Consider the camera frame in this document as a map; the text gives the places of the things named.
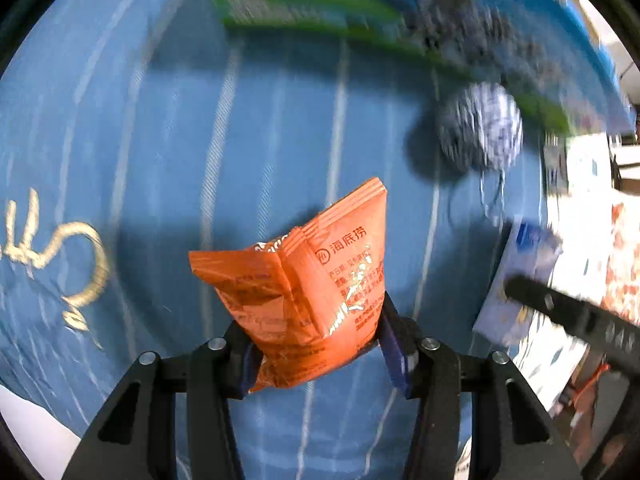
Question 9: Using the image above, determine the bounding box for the blue white ball of yarn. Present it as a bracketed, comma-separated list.
[437, 83, 524, 173]

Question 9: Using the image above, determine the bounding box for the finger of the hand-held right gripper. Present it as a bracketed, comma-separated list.
[504, 275, 640, 375]

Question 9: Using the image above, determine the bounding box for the blue striped blanket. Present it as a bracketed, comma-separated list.
[0, 0, 556, 480]

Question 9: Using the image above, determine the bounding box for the orange snack packet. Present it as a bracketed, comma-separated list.
[189, 177, 389, 393]

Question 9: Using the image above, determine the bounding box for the white blue tissue pack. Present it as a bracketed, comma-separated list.
[472, 219, 565, 347]

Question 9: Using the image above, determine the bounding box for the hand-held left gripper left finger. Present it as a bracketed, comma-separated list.
[62, 319, 265, 480]

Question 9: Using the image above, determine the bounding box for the green blue storage box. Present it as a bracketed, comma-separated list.
[202, 0, 636, 136]

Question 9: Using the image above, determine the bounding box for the dark fuzzy soft item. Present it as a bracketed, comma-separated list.
[405, 0, 546, 86]

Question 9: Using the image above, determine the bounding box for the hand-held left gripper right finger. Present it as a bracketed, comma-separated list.
[376, 292, 584, 480]

